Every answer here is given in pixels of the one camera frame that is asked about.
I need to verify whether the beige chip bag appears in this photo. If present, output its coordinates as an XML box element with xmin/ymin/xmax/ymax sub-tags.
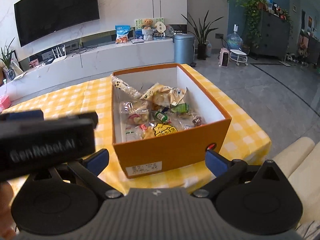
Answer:
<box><xmin>140</xmin><ymin>83</ymin><xmax>187</xmax><ymax>107</ymax></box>

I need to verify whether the blue water jug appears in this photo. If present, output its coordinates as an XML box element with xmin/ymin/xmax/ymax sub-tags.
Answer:
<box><xmin>226</xmin><ymin>24</ymin><xmax>243</xmax><ymax>50</ymax></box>

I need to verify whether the white wifi router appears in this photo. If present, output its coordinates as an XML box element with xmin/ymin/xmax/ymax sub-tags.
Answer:
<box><xmin>52</xmin><ymin>45</ymin><xmax>67</xmax><ymax>63</ymax></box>

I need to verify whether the yogurt hawthorn ball pack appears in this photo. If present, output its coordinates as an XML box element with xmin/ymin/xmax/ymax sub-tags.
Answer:
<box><xmin>174</xmin><ymin>112</ymin><xmax>204</xmax><ymax>129</ymax></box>

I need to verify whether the cream sofa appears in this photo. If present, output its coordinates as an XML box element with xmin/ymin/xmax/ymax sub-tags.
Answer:
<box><xmin>273</xmin><ymin>137</ymin><xmax>320</xmax><ymax>224</ymax></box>

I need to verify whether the white round stool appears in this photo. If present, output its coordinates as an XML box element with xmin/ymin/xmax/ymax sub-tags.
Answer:
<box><xmin>229</xmin><ymin>49</ymin><xmax>248</xmax><ymax>66</ymax></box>

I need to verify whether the yellow waffle snack bag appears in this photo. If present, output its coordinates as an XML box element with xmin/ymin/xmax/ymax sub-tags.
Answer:
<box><xmin>142</xmin><ymin>123</ymin><xmax>178</xmax><ymax>139</ymax></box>

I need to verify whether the green small snack pack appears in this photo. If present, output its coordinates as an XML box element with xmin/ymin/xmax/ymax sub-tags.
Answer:
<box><xmin>152</xmin><ymin>111</ymin><xmax>170</xmax><ymax>124</ymax></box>

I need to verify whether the person left hand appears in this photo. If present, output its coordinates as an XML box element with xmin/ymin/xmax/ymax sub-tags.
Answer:
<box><xmin>0</xmin><ymin>182</ymin><xmax>16</xmax><ymax>239</ymax></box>

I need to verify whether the plant in glass vase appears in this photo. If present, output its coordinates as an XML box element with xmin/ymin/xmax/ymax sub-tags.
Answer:
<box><xmin>1</xmin><ymin>39</ymin><xmax>16</xmax><ymax>81</ymax></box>

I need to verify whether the white peanuts clear bag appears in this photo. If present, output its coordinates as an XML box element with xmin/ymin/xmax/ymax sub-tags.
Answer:
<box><xmin>111</xmin><ymin>75</ymin><xmax>142</xmax><ymax>100</ymax></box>

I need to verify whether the blue grey trash bin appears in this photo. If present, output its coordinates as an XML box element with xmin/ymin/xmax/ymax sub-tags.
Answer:
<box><xmin>173</xmin><ymin>34</ymin><xmax>195</xmax><ymax>65</ymax></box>

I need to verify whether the yellow checkered tablecloth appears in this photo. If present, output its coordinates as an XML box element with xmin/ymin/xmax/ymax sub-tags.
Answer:
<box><xmin>2</xmin><ymin>63</ymin><xmax>272</xmax><ymax>196</ymax></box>

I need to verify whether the pink tissue box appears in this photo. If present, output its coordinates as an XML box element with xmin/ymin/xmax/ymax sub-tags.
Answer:
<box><xmin>0</xmin><ymin>95</ymin><xmax>11</xmax><ymax>112</ymax></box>

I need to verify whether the white TV console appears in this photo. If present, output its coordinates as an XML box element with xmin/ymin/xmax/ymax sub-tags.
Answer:
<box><xmin>1</xmin><ymin>38</ymin><xmax>174</xmax><ymax>101</ymax></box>

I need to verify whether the mixed nuts clear bag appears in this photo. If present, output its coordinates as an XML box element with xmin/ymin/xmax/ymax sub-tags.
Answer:
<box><xmin>120</xmin><ymin>100</ymin><xmax>150</xmax><ymax>125</ymax></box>

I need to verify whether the small white heater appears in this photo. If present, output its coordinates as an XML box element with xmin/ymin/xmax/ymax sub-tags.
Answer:
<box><xmin>219</xmin><ymin>48</ymin><xmax>229</xmax><ymax>67</ymax></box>

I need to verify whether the blue white snack bag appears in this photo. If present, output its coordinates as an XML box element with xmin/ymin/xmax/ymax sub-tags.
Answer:
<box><xmin>115</xmin><ymin>25</ymin><xmax>131</xmax><ymax>44</ymax></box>

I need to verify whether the tall green potted plant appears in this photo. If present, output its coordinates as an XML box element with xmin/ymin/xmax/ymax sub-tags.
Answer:
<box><xmin>181</xmin><ymin>10</ymin><xmax>223</xmax><ymax>60</ymax></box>

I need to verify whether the climbing green plant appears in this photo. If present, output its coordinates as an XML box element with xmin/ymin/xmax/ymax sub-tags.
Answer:
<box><xmin>236</xmin><ymin>0</ymin><xmax>266</xmax><ymax>48</ymax></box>

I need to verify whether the black wall television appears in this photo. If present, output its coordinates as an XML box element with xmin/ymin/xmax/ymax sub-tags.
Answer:
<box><xmin>14</xmin><ymin>0</ymin><xmax>100</xmax><ymax>47</ymax></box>

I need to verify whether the teddy bear figurine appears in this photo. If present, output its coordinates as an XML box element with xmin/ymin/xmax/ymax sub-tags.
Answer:
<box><xmin>142</xmin><ymin>18</ymin><xmax>153</xmax><ymax>41</ymax></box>

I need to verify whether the dark sideboard cabinet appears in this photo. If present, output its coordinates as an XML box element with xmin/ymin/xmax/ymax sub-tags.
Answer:
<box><xmin>250</xmin><ymin>11</ymin><xmax>290</xmax><ymax>59</ymax></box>

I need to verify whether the orange cardboard box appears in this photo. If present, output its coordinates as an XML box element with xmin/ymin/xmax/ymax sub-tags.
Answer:
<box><xmin>112</xmin><ymin>63</ymin><xmax>232</xmax><ymax>178</ymax></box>

